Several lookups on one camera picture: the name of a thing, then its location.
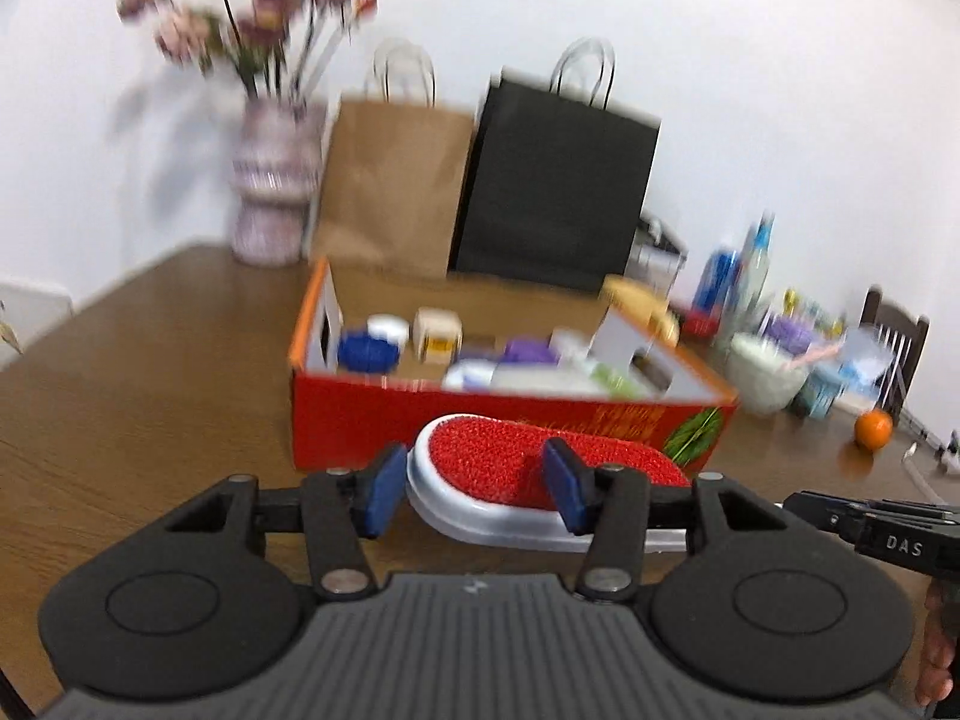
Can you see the purple pouch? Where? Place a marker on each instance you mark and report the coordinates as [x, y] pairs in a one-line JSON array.
[[787, 332]]

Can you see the yellow mug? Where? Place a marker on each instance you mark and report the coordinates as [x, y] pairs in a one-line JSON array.
[[637, 300]]

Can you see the mottled purple ceramic vase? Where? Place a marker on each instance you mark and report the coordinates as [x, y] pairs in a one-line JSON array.
[[274, 187]]

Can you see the pink spoon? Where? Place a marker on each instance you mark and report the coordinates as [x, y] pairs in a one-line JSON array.
[[814, 355]]

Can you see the brown paper bag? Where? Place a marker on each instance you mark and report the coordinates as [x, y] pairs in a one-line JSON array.
[[390, 180]]

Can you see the person's right hand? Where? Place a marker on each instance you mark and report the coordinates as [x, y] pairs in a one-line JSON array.
[[943, 645]]

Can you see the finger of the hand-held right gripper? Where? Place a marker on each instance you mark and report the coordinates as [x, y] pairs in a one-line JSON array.
[[821, 514]]

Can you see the light blue yogurt cup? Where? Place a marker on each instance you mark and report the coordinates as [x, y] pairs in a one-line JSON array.
[[821, 390]]

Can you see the clear container with black lid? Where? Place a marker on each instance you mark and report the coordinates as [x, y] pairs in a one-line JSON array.
[[656, 255]]

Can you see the red cardboard box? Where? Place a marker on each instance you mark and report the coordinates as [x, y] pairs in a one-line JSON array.
[[352, 420]]

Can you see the clear glass bottle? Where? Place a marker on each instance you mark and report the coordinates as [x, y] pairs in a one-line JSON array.
[[756, 270]]

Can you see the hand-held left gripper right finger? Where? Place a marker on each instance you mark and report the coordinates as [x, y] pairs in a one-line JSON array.
[[566, 484]]

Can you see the dried pink roses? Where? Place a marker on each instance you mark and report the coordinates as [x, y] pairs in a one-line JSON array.
[[255, 7]]

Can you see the white textured bowl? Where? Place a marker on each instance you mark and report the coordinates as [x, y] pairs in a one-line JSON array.
[[761, 379]]

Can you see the white and blue tissue pack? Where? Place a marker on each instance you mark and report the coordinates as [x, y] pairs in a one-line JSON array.
[[866, 367]]

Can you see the purple fuzzy pom-pom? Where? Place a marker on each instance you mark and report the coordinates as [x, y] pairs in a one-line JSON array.
[[531, 350]]

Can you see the dark wooden chair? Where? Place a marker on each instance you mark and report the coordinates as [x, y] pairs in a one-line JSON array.
[[911, 337]]

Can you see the orange fruit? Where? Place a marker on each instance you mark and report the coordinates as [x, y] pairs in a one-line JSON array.
[[874, 430]]

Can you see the blue drink can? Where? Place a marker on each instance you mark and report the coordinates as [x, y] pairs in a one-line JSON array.
[[716, 281]]

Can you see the blue ridged cap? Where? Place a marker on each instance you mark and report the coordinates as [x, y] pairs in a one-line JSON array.
[[366, 352]]

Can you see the black paper bag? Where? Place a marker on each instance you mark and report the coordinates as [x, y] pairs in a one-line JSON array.
[[555, 187]]

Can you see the green clear spray bottle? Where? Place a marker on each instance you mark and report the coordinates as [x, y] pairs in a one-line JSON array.
[[619, 382]]

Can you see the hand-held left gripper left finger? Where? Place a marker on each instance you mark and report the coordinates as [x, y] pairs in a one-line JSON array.
[[386, 491]]

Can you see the translucent plastic box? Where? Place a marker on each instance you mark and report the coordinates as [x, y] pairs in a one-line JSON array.
[[547, 379]]

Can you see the red and white lint brush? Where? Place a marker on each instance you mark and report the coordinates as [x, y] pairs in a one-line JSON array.
[[487, 465]]

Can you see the dark red small packet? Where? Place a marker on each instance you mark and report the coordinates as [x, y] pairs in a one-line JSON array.
[[697, 325]]

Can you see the white cube plug adapter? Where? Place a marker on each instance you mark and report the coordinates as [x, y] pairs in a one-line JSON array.
[[436, 330]]

